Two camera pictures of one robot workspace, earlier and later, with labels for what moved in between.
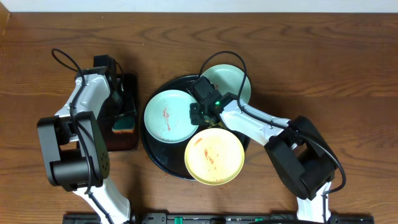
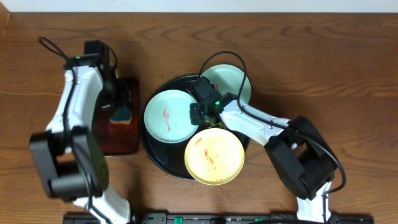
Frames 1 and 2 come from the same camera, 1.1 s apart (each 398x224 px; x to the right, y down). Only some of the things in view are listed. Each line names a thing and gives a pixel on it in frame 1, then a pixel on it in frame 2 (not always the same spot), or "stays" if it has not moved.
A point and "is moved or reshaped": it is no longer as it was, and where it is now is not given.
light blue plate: (167, 116) stays
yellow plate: (214, 156) stays
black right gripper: (195, 119) stays
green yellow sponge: (124, 126) is moved or reshaped
